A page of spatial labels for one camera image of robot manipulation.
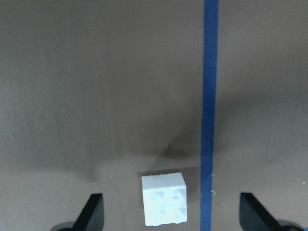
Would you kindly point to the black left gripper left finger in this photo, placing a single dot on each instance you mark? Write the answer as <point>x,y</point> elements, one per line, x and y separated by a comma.
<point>91,217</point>

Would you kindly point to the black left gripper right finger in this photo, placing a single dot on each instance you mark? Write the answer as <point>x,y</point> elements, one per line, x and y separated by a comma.
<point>254,216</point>

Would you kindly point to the white block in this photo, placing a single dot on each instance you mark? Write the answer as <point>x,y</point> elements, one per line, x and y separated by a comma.
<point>164,199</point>

